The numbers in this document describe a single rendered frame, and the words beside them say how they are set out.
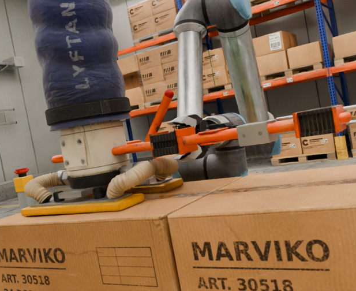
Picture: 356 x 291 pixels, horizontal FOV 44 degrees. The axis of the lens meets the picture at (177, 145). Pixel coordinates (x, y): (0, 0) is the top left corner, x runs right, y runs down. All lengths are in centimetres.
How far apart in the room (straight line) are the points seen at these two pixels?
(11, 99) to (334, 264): 1235
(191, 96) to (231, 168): 28
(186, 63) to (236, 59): 23
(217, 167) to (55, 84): 52
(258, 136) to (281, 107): 894
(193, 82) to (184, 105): 8
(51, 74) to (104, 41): 16
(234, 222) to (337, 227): 17
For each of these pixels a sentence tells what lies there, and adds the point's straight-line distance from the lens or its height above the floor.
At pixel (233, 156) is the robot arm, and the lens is 130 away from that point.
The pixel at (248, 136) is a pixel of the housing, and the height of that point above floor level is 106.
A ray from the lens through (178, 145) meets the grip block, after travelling 101.
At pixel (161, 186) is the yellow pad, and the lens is 116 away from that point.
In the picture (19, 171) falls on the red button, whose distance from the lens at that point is 225.
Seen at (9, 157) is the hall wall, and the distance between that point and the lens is 1253.
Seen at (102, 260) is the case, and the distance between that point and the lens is 100.
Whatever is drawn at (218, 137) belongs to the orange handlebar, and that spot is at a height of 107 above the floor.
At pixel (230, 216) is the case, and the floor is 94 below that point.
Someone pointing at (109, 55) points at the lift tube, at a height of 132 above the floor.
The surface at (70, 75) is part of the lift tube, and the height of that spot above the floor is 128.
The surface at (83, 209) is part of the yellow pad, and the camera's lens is 108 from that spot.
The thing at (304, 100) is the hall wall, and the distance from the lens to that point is 971.
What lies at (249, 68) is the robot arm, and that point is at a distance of 165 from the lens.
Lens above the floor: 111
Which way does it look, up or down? 3 degrees down
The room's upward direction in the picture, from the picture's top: 10 degrees counter-clockwise
